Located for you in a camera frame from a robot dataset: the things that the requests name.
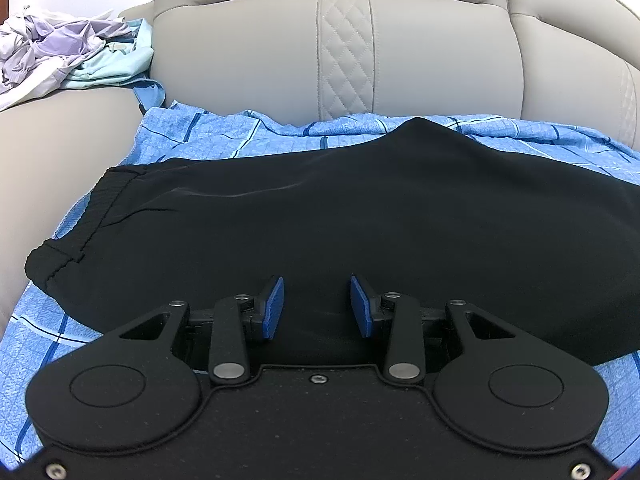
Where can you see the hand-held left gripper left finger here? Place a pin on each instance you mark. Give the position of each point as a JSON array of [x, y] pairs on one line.
[[273, 310]]

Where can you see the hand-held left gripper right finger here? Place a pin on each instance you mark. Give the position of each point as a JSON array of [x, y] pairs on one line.
[[361, 311]]

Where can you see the black pants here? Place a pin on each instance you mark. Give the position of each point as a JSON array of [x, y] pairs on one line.
[[350, 210]]

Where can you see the blue patterned blanket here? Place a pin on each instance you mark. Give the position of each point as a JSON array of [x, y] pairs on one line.
[[50, 320]]

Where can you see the light blue cloth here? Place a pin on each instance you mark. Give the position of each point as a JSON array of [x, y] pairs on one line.
[[148, 92]]

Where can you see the beige leather sofa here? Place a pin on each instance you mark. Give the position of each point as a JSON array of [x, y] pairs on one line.
[[240, 60]]

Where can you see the mint green garment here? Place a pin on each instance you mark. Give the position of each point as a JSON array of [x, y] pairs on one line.
[[117, 65]]

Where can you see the white garment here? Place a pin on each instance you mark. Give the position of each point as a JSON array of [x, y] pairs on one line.
[[22, 91]]

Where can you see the lavender garment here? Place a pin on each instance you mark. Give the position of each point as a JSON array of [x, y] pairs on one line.
[[55, 42]]

